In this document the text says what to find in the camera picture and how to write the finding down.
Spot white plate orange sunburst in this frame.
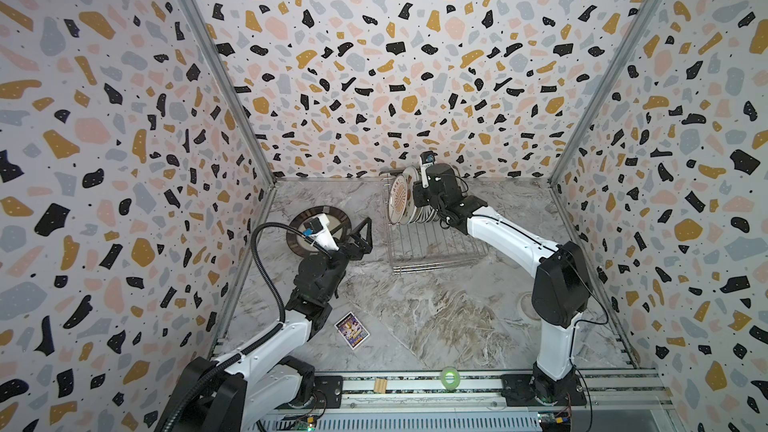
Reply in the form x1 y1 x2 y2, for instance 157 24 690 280
388 174 409 224

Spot purple playing card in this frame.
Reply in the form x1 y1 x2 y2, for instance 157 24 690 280
335 312 370 350

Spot green tape roll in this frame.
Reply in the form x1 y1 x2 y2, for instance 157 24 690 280
439 366 461 392

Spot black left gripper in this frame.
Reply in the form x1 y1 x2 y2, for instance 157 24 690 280
320 219 370 304

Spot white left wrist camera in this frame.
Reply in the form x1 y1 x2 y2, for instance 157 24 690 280
303 213 338 252

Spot black corrugated cable hose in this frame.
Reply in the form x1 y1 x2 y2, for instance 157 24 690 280
154 221 334 432

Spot small wooden block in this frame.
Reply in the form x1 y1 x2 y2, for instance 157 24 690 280
373 378 388 394

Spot metal wire dish rack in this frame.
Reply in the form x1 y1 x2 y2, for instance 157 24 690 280
381 169 489 274

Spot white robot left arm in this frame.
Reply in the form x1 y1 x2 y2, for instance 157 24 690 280
156 214 373 431

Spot white plate green rim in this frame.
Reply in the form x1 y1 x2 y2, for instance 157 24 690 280
400 166 421 224

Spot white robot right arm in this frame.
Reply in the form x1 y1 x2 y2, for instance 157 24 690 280
412 152 592 405

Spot clear tape roll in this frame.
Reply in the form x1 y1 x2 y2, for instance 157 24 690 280
518 293 541 322

